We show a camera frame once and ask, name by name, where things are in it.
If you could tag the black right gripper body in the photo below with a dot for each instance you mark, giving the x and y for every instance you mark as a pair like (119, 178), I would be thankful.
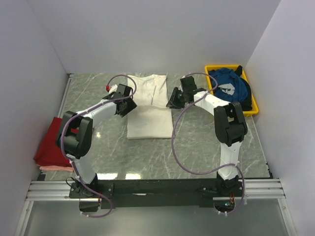
(178, 99)

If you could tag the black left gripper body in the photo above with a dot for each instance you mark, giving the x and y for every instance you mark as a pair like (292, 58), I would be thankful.
(130, 105)

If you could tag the white t-shirt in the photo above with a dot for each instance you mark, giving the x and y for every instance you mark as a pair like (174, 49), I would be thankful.
(151, 118)

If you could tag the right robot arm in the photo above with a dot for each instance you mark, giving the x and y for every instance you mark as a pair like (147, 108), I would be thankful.
(230, 129)

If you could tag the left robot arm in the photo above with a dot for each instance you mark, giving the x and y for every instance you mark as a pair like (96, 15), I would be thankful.
(76, 131)

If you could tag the blue t-shirt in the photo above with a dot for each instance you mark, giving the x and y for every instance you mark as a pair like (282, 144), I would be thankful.
(230, 87)

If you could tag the yellow plastic bin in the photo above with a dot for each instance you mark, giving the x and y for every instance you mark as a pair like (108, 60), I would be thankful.
(211, 84)

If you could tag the black base beam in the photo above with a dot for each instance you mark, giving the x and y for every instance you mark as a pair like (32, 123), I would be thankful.
(159, 192)

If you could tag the red folded t-shirt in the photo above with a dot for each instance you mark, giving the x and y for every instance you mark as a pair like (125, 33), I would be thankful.
(48, 153)

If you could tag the pink folded t-shirt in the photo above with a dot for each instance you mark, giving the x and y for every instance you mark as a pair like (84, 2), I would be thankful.
(56, 168)

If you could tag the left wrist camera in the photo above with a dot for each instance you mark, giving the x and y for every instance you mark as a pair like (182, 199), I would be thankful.
(112, 88)

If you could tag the aluminium frame rail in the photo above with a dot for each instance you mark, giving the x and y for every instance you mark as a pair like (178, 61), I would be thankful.
(59, 191)

